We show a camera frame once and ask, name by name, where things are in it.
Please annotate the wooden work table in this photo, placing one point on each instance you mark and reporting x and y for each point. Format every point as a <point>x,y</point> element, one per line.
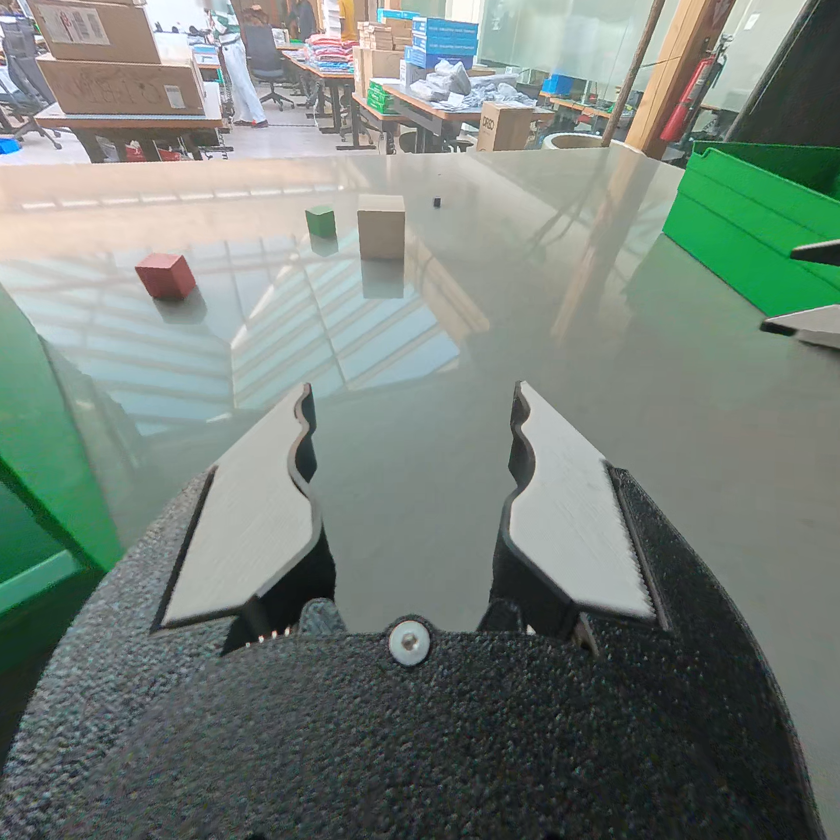
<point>131,121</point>

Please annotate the thin metal pole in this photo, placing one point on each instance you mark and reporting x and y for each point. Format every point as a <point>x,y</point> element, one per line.
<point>633,72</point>

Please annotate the stack of folded clothes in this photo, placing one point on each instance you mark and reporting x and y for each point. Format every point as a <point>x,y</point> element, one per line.
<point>331,51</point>

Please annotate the black fabric room divider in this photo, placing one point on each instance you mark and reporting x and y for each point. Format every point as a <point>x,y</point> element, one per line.
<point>794,72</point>

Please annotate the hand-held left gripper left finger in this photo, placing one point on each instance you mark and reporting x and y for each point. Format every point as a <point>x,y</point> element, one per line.
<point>249,538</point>

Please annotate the wooden pillar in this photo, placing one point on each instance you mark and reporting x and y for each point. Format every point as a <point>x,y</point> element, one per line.
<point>676,65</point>

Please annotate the green plastic bin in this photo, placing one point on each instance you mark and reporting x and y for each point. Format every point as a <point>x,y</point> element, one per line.
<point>39,426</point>
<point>735,223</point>

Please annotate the black office chair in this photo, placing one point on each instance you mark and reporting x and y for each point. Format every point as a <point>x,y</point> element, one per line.
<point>26,72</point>

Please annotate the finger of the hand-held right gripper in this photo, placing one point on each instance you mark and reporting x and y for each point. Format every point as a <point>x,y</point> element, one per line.
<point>817,325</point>
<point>823,254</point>

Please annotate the black swivel chair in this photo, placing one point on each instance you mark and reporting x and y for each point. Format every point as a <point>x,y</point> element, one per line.
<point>266,59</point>

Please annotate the pile of grey bagged clothes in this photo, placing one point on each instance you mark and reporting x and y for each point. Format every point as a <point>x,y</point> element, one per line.
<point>453,82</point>

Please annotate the stack of flat cardboard boxes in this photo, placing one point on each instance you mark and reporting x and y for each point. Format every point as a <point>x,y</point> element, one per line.
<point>380,59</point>

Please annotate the long table with folded clothes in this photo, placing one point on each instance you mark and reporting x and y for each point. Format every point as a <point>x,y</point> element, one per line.
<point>321,72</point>

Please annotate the red fire extinguisher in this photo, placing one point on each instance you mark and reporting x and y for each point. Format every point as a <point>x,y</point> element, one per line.
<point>689,98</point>

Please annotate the stack of blue boxes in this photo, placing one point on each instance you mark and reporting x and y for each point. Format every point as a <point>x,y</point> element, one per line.
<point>443,43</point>

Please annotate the large plain wooden cube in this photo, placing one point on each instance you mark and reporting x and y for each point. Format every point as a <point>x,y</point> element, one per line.
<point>382,229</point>

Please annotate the small dark green wooden cube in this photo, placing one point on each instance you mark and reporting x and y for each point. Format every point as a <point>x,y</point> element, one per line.
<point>321,222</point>

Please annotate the large scribbled cardboard box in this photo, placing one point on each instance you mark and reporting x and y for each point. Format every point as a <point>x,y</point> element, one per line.
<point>118,85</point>

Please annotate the printed cardboard box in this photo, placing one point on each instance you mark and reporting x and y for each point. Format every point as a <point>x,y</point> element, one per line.
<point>505,128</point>

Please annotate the red wooden cube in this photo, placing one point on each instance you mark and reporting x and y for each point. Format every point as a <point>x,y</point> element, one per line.
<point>167,279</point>

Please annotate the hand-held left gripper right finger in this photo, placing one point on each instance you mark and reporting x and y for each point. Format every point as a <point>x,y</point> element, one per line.
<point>577,538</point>

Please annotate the wooden table with clutter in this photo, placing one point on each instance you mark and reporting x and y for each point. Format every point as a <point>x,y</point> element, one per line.
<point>426,108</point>

